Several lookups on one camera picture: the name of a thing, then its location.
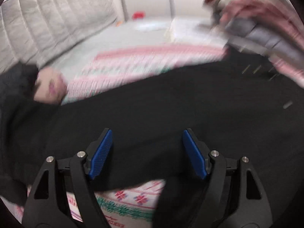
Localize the black large jacket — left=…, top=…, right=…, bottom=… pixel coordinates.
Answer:
left=1, top=49, right=303, bottom=227

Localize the person's right hand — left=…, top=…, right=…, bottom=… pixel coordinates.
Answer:
left=33, top=67, right=67, bottom=105

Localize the patterned pink green bedspread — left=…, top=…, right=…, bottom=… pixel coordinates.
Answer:
left=4, top=44, right=230, bottom=228

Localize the grey folded quilt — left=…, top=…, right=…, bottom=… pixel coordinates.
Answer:
left=224, top=17, right=303, bottom=68

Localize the grey tufted headboard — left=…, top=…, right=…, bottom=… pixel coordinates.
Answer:
left=1, top=0, right=117, bottom=72

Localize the pink folded quilt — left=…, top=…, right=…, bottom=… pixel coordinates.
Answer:
left=206, top=0, right=303, bottom=86

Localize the red small object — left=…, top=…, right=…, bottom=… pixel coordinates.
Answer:
left=132, top=11, right=145, bottom=21

